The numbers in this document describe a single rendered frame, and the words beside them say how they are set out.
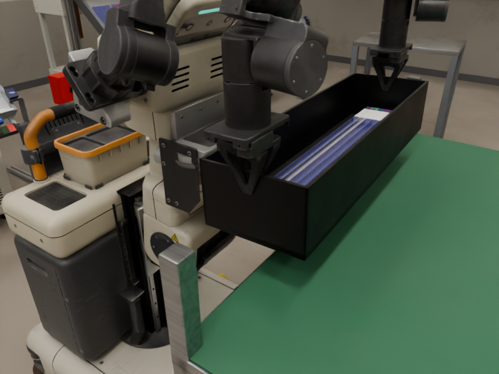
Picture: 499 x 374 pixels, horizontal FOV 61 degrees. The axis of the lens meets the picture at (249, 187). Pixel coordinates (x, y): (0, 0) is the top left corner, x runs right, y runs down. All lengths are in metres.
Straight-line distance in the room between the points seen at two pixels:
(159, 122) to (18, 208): 0.47
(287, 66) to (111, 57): 0.34
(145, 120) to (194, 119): 0.13
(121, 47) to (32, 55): 4.82
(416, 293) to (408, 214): 0.22
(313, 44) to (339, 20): 5.71
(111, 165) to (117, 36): 0.61
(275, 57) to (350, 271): 0.37
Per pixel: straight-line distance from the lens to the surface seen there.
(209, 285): 1.64
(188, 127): 0.91
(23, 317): 2.14
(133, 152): 1.28
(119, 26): 0.69
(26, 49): 5.44
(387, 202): 0.88
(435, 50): 3.18
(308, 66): 0.44
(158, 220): 1.05
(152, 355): 1.45
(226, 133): 0.50
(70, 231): 1.16
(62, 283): 1.25
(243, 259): 2.20
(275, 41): 0.45
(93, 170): 1.21
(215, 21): 0.92
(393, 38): 1.00
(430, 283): 0.70
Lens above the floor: 1.39
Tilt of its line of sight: 30 degrees down
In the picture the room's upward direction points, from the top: straight up
